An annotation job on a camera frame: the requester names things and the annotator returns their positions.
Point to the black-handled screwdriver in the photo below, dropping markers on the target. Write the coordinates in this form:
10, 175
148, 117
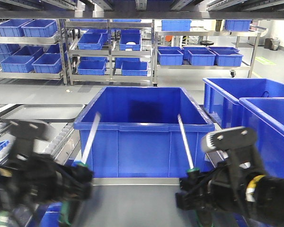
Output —
69, 208
187, 146

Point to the blue bin near right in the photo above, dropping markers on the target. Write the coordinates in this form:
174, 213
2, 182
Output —
266, 117

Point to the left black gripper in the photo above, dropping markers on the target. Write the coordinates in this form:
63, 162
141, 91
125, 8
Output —
35, 178

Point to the blue bin in front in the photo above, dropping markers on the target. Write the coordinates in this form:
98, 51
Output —
139, 133

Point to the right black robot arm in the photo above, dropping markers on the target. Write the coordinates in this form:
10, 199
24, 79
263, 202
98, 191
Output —
265, 196

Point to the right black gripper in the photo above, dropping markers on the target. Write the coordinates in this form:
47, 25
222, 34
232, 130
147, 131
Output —
229, 181

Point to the grey metal tray on rollers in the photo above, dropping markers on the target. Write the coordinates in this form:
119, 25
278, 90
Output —
44, 112

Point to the steel shelf rack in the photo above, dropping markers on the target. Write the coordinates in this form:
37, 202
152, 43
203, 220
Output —
117, 40

